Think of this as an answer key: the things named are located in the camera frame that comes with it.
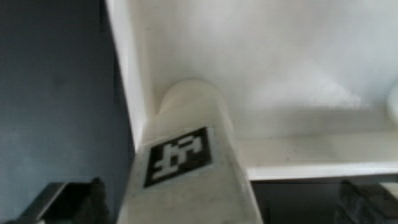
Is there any white table leg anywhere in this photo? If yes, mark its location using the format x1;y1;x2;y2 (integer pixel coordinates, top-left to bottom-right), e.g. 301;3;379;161
116;80;263;224

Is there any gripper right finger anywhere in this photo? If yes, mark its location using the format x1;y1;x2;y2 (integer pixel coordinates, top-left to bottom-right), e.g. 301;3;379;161
334;180;398;224

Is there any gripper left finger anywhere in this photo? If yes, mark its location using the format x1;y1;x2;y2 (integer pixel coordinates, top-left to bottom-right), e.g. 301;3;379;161
14;178;109;224

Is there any white square tabletop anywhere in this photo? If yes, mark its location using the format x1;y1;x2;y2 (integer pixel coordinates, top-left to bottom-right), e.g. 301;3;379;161
105;0;398;180

